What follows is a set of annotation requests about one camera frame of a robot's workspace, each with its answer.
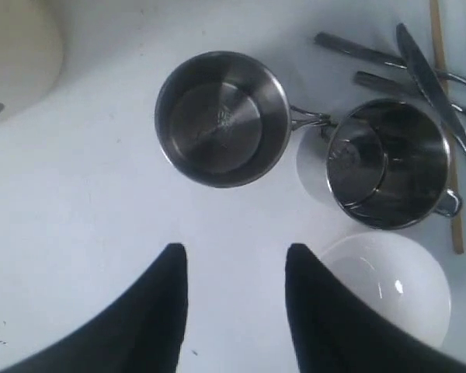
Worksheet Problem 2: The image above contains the wooden chopstick left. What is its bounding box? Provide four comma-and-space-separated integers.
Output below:
429, 0, 465, 255

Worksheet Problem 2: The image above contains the steel fork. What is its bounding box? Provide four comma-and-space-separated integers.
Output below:
353, 71, 466, 116

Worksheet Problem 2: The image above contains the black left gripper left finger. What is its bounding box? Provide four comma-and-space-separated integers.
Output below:
7, 243, 188, 372

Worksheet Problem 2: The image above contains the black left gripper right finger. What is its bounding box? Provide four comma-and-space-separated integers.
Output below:
286, 243, 466, 372

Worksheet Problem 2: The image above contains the cream bin with circle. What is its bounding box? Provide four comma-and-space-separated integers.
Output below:
0, 1, 64, 123

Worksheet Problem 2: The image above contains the steel spoon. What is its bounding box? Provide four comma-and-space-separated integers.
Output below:
314, 32, 466, 85

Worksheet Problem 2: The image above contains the white round bowl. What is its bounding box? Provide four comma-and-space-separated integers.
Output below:
319, 231, 451, 347

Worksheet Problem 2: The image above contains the steel mug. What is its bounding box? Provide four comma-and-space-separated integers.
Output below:
322, 99, 463, 230
155, 51, 331, 188

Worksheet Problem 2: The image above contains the steel table knife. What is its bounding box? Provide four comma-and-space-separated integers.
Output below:
395, 23, 466, 154

